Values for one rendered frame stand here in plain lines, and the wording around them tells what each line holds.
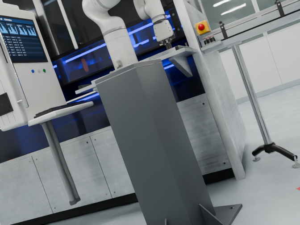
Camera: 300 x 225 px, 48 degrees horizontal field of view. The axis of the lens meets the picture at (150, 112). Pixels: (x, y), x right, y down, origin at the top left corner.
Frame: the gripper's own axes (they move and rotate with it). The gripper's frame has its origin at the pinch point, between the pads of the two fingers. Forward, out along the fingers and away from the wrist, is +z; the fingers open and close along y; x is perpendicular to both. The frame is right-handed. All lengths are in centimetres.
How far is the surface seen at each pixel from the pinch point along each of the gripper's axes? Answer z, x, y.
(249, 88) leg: 40, -40, -32
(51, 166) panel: 47, -25, 125
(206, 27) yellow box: -5.7, -25.0, -20.9
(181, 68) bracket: 12.9, -5.7, -1.2
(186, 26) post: -11.5, -25.6, -9.1
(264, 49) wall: 14, -485, -56
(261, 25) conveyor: 5, -36, -51
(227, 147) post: 70, -25, -8
